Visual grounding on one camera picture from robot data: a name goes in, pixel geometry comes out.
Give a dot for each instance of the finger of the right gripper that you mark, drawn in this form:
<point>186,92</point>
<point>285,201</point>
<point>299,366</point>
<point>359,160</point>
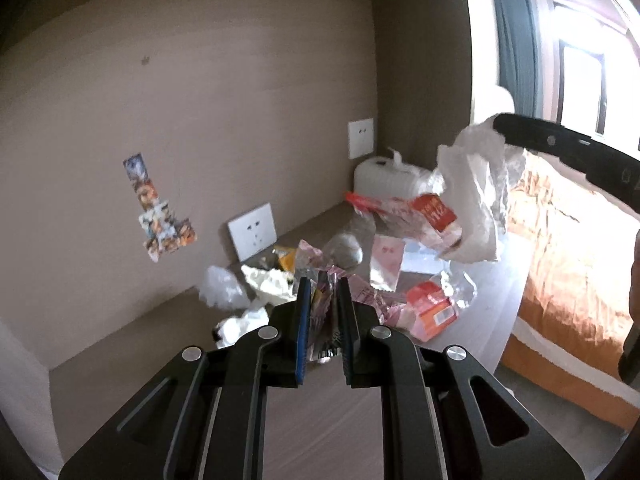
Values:
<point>609,169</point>

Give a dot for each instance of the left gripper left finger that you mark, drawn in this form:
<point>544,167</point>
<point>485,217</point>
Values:
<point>202,416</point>

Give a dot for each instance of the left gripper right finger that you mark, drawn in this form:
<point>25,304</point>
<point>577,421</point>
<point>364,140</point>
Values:
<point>444,415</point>

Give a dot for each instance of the clear plastic bag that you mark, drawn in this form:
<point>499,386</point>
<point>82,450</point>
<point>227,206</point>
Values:
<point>221,289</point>

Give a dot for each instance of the white paper towel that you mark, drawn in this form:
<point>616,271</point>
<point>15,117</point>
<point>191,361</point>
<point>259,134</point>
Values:
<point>479,171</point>

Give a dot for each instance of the pink foil wrapper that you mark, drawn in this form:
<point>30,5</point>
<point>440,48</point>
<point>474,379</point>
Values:
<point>322,342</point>

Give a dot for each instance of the cream paper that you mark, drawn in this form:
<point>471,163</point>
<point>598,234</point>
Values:
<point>272,286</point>

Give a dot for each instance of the pink paper packet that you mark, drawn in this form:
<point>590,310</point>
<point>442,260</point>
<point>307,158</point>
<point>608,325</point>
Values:
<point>385,262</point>

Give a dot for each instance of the yellow snack wrapper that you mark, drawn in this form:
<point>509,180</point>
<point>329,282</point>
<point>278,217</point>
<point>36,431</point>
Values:
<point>285,257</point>

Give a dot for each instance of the red white plastic package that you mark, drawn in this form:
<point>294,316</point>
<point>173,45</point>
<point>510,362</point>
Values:
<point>425,218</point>

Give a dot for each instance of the orange bed cover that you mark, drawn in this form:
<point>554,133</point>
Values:
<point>574,317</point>

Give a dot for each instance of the grey curtain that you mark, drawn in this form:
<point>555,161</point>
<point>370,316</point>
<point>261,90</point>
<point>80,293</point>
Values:
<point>519,55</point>

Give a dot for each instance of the white tissue dispenser box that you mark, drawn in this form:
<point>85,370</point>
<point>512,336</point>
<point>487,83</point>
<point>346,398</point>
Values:
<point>383,177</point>

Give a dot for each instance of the dark window frame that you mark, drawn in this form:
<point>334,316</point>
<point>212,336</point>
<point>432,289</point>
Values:
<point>590,70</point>

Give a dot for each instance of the white wall socket back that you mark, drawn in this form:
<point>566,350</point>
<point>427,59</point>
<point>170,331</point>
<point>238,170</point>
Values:
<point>253,232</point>

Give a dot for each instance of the colourful wall stickers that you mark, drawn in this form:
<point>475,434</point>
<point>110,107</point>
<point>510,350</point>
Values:
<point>164,232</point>

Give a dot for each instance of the white wall socket side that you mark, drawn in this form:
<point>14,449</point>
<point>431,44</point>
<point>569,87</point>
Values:
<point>361,134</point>

